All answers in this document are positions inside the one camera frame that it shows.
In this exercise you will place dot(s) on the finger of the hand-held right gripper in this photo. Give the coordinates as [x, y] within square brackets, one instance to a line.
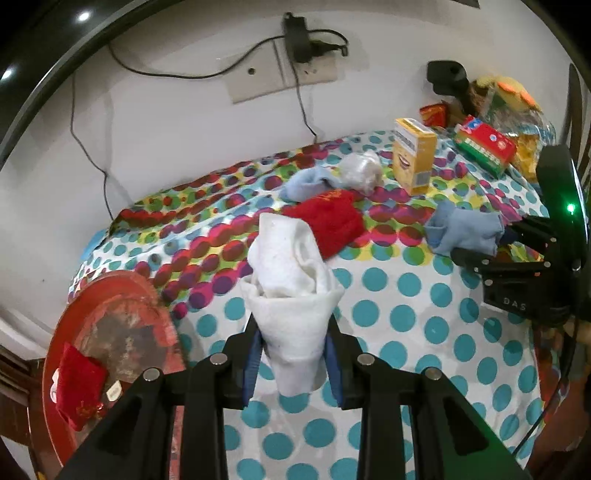
[531, 228]
[498, 265]

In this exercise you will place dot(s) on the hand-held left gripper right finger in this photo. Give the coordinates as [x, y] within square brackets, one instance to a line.
[333, 374]

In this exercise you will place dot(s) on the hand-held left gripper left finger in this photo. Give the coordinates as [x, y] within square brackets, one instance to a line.
[251, 369]

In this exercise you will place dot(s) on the light blue sock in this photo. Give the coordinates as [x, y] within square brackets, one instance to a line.
[309, 182]
[461, 228]

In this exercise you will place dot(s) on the round red tray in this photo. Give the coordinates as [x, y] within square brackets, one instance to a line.
[120, 332]

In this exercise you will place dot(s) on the tall yellow box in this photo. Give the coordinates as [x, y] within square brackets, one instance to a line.
[413, 157]

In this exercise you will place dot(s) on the red embroidered sock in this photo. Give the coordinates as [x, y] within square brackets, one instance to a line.
[78, 378]
[328, 221]

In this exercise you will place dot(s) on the yellow snack bag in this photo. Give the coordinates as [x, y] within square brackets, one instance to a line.
[526, 154]

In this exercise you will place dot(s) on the large clear plastic bag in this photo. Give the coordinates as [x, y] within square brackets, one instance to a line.
[531, 124]

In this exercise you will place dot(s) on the red and green box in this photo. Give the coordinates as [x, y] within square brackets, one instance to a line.
[485, 145]

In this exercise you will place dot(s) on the polka dot tablecloth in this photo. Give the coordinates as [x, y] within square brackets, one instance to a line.
[415, 323]

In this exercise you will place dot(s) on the yellow plush toy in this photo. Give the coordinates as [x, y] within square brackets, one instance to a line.
[508, 90]

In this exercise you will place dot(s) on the red snack packet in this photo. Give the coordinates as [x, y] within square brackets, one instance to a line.
[434, 115]

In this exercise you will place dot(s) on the black stand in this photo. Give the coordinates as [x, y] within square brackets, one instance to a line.
[445, 76]

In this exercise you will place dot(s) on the blue underlay cloth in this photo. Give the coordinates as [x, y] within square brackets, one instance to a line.
[94, 242]

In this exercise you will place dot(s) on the brown ribbed radiator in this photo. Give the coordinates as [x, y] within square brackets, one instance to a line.
[18, 369]

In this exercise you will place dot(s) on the black angled plug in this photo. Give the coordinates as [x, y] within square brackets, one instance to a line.
[330, 48]

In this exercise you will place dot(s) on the black power adapter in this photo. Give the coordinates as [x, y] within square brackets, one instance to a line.
[296, 37]

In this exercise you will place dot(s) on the beige wall socket plate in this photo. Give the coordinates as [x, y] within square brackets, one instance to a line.
[258, 76]

